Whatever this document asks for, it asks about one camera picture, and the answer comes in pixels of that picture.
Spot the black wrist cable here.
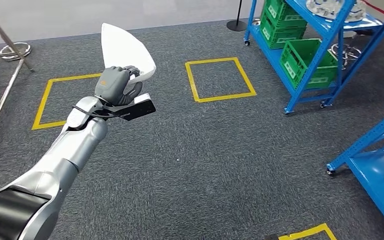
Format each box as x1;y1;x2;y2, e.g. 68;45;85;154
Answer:
72;105;120;119

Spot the blue metal shelf rack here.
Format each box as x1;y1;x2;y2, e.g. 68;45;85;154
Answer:
243;0;384;115
326;104;384;239

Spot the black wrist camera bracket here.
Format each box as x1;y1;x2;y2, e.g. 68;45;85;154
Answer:
104;99;157;122

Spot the white plastic shell part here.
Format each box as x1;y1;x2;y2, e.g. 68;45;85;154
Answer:
100;22;157;84

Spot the yellow floor tape square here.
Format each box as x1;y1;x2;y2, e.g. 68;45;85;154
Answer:
278;223;338;240

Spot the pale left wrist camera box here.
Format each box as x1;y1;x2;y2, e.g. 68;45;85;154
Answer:
133;93;152;105

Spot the black stanchion post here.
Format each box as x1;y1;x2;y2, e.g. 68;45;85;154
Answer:
226;0;249;33

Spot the chrome stanchion base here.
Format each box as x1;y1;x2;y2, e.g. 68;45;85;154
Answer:
330;43;362;69
0;42;33;62

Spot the green plastic crate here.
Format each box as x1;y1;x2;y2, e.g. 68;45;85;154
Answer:
259;19;307;50
264;0;309;34
279;38;339;90

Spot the silver wheel cover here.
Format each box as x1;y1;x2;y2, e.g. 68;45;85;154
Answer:
306;0;368;23

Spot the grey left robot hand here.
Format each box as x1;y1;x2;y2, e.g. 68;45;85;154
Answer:
94;65;144;107

